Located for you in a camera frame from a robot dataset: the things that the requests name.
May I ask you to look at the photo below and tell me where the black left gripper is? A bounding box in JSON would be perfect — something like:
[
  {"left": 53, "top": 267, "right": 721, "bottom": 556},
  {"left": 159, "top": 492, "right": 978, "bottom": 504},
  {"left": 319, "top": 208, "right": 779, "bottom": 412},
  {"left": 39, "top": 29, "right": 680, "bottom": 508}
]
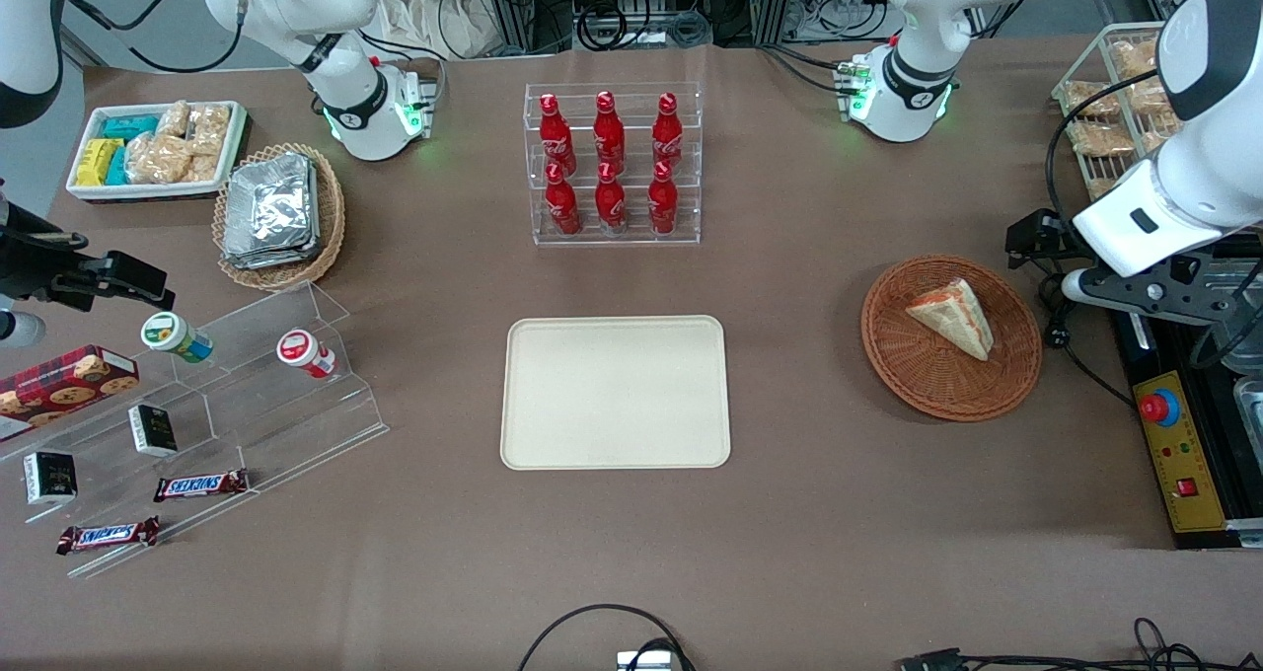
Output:
[{"left": 1005, "top": 209, "right": 1262, "bottom": 329}]

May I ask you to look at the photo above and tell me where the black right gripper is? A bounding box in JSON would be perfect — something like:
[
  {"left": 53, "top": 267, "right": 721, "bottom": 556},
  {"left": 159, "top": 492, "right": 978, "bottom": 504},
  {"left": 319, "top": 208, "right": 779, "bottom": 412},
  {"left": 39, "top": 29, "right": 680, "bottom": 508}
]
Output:
[{"left": 0, "top": 200, "right": 176, "bottom": 314}]

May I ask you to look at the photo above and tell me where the triangular sandwich wedge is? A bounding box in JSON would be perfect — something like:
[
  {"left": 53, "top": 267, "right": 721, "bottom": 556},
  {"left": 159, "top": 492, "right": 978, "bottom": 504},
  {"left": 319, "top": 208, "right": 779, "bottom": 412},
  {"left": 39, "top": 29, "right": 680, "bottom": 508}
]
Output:
[{"left": 905, "top": 277, "right": 995, "bottom": 363}]

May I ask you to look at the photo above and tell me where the white plastic snack tray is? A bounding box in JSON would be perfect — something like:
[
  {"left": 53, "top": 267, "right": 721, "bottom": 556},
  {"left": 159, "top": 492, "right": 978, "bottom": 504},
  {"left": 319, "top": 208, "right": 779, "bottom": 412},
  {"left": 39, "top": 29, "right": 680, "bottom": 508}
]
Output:
[{"left": 65, "top": 100, "right": 249, "bottom": 204}]

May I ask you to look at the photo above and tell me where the round brown wicker basket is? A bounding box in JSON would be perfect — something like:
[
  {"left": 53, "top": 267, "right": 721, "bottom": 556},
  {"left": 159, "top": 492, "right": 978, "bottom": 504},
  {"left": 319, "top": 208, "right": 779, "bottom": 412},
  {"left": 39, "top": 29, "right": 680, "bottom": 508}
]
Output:
[{"left": 860, "top": 255, "right": 1044, "bottom": 423}]

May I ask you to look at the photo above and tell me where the light wicker basket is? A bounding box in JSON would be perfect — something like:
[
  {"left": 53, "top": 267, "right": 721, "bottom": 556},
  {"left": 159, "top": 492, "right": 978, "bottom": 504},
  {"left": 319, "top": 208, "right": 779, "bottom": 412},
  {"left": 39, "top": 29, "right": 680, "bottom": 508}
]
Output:
[{"left": 212, "top": 142, "right": 347, "bottom": 292}]

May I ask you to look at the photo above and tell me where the beige rectangular tray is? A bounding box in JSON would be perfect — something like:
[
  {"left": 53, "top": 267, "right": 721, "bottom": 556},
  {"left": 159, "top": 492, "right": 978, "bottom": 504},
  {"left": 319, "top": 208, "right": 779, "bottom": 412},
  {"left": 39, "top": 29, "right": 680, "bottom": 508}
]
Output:
[{"left": 499, "top": 315, "right": 733, "bottom": 472}]

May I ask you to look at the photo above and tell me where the green lid yogurt cup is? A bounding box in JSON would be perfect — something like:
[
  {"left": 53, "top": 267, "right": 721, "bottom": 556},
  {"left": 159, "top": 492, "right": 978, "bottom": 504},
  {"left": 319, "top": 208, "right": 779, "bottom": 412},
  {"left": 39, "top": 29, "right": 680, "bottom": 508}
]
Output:
[{"left": 140, "top": 310, "right": 215, "bottom": 365}]

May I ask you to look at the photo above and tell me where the red cookie box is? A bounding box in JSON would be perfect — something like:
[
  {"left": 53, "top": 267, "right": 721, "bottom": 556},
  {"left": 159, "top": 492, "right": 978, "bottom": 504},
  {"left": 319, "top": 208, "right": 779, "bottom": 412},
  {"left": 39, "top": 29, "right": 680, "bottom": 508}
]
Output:
[{"left": 0, "top": 344, "right": 141, "bottom": 444}]

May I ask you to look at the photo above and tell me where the yellow snack pack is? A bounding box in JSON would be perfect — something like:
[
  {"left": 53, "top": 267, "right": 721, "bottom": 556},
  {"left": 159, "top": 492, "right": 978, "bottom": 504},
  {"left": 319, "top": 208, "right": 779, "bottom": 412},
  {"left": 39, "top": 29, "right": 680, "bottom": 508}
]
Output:
[{"left": 76, "top": 137, "right": 121, "bottom": 187}]

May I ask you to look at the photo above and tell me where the black appliance housing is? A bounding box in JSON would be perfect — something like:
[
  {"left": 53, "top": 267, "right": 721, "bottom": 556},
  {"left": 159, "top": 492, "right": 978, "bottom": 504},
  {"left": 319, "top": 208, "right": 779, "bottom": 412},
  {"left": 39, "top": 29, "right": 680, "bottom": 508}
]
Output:
[{"left": 1110, "top": 232, "right": 1263, "bottom": 551}]

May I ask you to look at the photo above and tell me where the small black box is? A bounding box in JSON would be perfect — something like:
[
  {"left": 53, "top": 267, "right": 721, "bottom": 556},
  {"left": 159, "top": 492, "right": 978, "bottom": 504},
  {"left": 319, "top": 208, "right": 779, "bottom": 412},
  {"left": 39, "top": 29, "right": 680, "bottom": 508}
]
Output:
[
  {"left": 23, "top": 450, "right": 79, "bottom": 507},
  {"left": 127, "top": 404, "right": 180, "bottom": 459}
]

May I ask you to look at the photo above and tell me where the silver foil packet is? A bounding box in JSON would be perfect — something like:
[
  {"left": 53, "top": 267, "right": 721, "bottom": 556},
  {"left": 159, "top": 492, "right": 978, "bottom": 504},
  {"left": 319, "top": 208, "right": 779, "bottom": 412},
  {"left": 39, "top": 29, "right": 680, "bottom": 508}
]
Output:
[
  {"left": 221, "top": 156, "right": 324, "bottom": 271},
  {"left": 225, "top": 152, "right": 316, "bottom": 260}
]

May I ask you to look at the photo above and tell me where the red lid yogurt cup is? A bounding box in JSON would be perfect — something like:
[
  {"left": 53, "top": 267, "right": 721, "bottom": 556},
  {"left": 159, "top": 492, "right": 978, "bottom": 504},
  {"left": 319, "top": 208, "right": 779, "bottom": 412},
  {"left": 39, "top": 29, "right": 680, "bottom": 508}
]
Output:
[{"left": 275, "top": 328, "right": 337, "bottom": 380}]

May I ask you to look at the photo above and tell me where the snickers chocolate bar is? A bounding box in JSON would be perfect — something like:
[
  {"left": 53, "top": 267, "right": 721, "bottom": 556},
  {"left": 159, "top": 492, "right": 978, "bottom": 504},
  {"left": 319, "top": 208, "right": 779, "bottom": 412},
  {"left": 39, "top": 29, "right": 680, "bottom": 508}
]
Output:
[
  {"left": 55, "top": 515, "right": 162, "bottom": 557},
  {"left": 152, "top": 468, "right": 251, "bottom": 504}
]

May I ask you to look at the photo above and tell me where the clear acrylic step display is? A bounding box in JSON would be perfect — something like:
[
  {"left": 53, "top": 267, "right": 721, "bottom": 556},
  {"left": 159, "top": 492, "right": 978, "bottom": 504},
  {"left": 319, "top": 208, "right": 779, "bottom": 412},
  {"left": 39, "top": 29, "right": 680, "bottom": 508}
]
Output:
[{"left": 0, "top": 280, "right": 390, "bottom": 580}]

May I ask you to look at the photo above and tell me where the yellow control panel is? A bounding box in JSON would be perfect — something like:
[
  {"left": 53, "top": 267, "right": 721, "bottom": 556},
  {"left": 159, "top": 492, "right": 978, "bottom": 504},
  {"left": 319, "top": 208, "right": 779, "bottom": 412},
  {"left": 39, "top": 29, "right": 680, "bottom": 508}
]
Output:
[{"left": 1132, "top": 369, "right": 1230, "bottom": 535}]

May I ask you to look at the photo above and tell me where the steel insert pan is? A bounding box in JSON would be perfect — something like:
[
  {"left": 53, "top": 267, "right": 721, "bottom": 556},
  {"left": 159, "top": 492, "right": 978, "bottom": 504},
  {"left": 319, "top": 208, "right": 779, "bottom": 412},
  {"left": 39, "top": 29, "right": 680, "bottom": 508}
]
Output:
[{"left": 1231, "top": 375, "right": 1263, "bottom": 460}]

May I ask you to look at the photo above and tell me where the red cola bottle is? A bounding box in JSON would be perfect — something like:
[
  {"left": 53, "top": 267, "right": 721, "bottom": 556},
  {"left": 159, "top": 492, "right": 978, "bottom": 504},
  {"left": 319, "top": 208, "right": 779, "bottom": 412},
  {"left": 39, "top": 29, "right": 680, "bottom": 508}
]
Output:
[
  {"left": 539, "top": 93, "right": 578, "bottom": 178},
  {"left": 594, "top": 161, "right": 629, "bottom": 236},
  {"left": 593, "top": 90, "right": 627, "bottom": 175},
  {"left": 646, "top": 160, "right": 680, "bottom": 236},
  {"left": 651, "top": 91, "right": 686, "bottom": 170},
  {"left": 545, "top": 162, "right": 582, "bottom": 237}
]

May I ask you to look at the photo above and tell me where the white cloth bag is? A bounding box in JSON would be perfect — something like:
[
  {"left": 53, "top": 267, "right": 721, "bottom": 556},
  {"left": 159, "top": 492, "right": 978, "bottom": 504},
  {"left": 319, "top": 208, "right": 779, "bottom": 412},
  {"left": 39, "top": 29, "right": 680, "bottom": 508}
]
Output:
[{"left": 371, "top": 0, "right": 506, "bottom": 61}]

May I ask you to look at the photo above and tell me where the clear acrylic bottle rack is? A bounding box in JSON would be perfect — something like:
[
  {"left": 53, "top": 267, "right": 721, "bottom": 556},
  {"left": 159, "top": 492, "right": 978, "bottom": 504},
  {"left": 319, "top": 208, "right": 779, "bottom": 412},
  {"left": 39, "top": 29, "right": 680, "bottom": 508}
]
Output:
[{"left": 523, "top": 81, "right": 703, "bottom": 249}]

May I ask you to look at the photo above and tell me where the black power cable with plug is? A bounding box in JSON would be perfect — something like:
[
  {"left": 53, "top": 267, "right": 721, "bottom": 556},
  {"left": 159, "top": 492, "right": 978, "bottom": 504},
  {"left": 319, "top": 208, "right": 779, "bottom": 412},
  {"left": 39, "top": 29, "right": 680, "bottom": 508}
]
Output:
[{"left": 1034, "top": 274, "right": 1136, "bottom": 408}]

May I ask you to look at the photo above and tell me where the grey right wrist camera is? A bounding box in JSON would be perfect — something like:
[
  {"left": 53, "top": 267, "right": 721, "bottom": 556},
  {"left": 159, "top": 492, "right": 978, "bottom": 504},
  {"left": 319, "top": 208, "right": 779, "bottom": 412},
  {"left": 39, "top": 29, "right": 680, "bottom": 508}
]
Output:
[{"left": 0, "top": 310, "right": 47, "bottom": 349}]

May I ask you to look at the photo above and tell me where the white wire rack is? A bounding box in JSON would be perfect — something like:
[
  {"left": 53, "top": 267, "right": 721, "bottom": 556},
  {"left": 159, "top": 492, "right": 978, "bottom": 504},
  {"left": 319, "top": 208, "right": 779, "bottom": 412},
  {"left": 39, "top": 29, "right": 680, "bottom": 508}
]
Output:
[{"left": 1050, "top": 22, "right": 1190, "bottom": 204}]

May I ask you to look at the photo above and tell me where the black cable with connector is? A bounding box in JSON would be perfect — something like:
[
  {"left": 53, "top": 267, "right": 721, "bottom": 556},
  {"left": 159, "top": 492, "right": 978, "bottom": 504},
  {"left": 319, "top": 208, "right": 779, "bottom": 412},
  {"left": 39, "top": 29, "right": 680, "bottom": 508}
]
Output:
[{"left": 897, "top": 616, "right": 1263, "bottom": 671}]

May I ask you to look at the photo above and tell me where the black looped cable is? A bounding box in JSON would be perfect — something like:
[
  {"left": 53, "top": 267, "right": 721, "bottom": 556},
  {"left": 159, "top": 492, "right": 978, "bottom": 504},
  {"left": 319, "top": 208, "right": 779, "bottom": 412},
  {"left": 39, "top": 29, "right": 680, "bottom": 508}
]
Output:
[{"left": 517, "top": 603, "right": 698, "bottom": 671}]

